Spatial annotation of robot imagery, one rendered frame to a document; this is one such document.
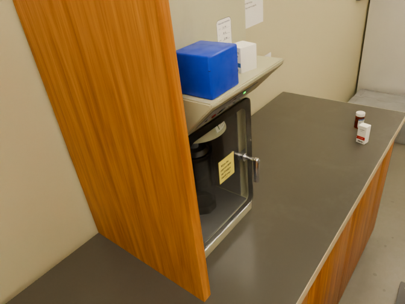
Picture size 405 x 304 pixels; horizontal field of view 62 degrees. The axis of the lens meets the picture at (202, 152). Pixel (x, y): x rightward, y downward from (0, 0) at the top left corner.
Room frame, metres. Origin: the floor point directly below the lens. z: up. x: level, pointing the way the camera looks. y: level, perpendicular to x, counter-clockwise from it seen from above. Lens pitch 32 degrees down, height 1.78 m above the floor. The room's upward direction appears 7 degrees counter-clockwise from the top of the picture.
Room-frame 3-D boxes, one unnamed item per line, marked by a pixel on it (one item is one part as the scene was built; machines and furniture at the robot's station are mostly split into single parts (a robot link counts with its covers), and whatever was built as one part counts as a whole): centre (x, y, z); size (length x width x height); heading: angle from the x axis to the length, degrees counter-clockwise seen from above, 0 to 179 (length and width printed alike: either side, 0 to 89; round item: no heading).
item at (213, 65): (0.70, -0.03, 1.56); 0.10 x 0.10 x 0.09; 48
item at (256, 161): (0.86, -0.15, 1.17); 0.05 x 0.03 x 0.10; 48
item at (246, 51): (0.81, -0.12, 1.54); 0.05 x 0.05 x 0.06; 32
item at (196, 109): (0.77, -0.09, 1.46); 0.32 x 0.12 x 0.10; 138
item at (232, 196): (0.80, -0.05, 1.19); 0.30 x 0.01 x 0.40; 138
